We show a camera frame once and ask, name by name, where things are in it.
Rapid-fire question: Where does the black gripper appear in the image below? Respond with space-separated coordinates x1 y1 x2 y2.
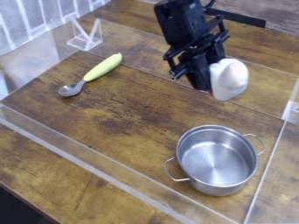
154 0 230 91

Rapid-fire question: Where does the silver pot with handles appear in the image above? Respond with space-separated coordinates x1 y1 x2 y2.
163 125 267 196

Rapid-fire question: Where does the black strip on table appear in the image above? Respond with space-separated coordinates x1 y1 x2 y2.
206 8 267 28

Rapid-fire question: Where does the white plush mushroom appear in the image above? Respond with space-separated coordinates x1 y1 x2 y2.
210 59 248 101

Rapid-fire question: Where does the spoon with yellow handle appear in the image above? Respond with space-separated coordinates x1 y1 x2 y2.
59 52 123 97

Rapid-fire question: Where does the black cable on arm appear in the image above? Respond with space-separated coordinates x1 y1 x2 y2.
202 0 218 11

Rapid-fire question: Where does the clear acrylic triangle stand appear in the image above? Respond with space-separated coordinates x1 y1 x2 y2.
67 18 103 52

